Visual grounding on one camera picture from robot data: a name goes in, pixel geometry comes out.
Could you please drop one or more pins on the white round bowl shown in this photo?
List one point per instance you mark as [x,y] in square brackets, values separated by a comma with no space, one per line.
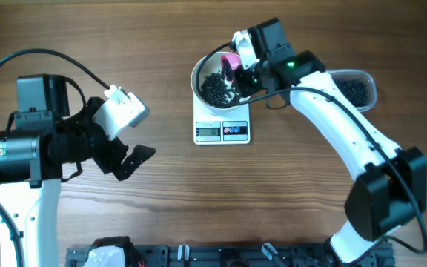
[212,65]

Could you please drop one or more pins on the pink scoop with blue handle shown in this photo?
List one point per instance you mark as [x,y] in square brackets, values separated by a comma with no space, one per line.
[229,63]

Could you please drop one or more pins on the white digital kitchen scale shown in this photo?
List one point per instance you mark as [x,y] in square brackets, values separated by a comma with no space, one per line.
[220,126]

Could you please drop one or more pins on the black beans in bowl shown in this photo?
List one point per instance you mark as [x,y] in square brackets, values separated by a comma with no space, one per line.
[218,92]

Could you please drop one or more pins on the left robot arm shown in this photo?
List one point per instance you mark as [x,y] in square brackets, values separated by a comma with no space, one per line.
[41,137]

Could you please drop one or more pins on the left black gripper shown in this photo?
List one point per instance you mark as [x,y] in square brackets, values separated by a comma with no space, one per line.
[111,162]

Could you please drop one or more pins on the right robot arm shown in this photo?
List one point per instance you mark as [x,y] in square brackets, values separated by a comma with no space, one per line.
[390,183]

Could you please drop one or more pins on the pile of black beans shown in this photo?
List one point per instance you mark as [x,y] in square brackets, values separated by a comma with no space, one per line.
[354,90]

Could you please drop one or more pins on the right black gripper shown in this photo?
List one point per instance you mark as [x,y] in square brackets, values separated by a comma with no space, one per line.
[243,87]

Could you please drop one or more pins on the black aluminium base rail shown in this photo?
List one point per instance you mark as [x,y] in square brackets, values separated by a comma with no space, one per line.
[120,251]

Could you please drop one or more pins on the clear plastic food container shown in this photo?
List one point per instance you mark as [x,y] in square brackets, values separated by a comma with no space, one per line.
[363,76]

